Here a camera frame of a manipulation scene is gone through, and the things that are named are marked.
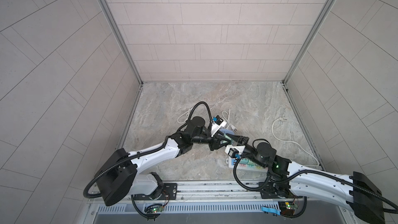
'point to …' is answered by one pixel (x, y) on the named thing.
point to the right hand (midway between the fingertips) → (226, 138)
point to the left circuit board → (153, 209)
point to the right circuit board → (287, 208)
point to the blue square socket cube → (227, 130)
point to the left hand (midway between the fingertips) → (231, 142)
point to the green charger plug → (228, 138)
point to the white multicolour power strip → (246, 164)
